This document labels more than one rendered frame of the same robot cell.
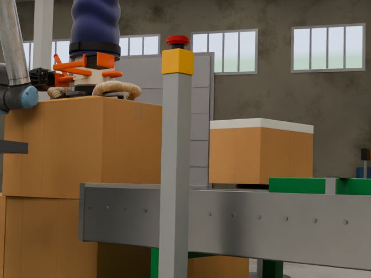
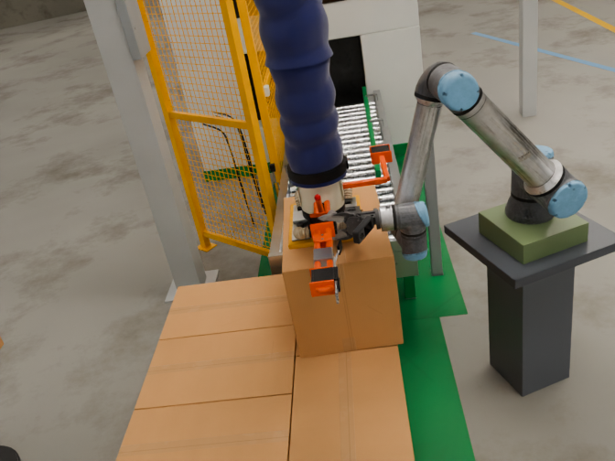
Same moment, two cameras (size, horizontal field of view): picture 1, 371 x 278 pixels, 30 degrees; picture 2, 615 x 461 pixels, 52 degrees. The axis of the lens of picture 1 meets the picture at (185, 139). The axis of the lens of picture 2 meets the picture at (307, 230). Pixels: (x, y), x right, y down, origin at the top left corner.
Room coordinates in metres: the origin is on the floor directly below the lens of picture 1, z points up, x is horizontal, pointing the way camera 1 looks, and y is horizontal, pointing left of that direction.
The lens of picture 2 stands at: (4.29, 2.19, 2.14)
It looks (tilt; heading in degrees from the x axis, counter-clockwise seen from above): 29 degrees down; 236
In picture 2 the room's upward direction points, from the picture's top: 11 degrees counter-clockwise
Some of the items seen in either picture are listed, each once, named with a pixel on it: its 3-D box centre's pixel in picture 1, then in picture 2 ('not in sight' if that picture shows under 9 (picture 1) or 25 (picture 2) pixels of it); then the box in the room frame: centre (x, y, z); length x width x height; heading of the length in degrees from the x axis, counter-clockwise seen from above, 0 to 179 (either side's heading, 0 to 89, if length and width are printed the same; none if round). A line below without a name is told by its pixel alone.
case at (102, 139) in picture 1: (84, 151); (339, 265); (2.99, 0.43, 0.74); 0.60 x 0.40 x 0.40; 52
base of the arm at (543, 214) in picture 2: not in sight; (530, 200); (2.35, 0.89, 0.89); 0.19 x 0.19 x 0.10
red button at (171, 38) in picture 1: (178, 44); not in sight; (1.99, 0.03, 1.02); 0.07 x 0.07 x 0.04
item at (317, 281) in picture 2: not in sight; (322, 281); (3.38, 0.87, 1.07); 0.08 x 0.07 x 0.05; 51
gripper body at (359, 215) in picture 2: (32, 77); (361, 219); (3.05, 0.68, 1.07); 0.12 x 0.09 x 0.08; 139
